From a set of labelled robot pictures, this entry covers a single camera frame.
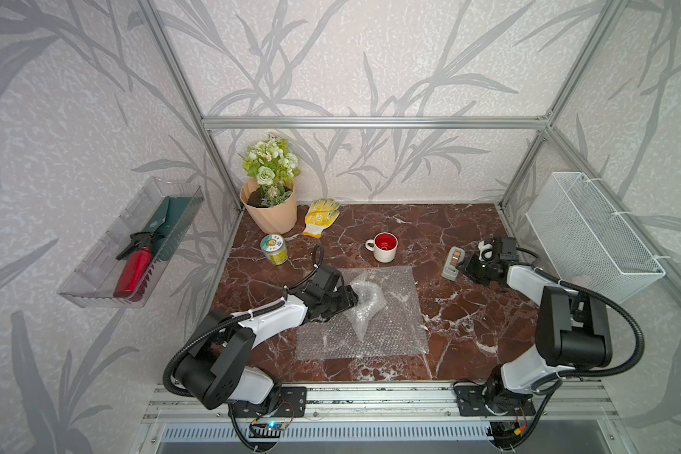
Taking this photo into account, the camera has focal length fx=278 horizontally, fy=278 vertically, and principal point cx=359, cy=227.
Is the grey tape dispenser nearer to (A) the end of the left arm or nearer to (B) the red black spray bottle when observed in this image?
(A) the end of the left arm

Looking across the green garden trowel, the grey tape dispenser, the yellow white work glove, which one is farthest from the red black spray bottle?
the grey tape dispenser

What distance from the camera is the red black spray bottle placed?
1.85 ft

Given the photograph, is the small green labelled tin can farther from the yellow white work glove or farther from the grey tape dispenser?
the grey tape dispenser

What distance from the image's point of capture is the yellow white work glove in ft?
3.73

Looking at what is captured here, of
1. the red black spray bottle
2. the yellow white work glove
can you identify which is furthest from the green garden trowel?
the yellow white work glove

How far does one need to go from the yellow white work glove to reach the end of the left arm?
0.38 m

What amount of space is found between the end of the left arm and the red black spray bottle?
0.98ft

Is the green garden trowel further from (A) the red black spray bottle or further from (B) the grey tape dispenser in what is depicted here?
(B) the grey tape dispenser
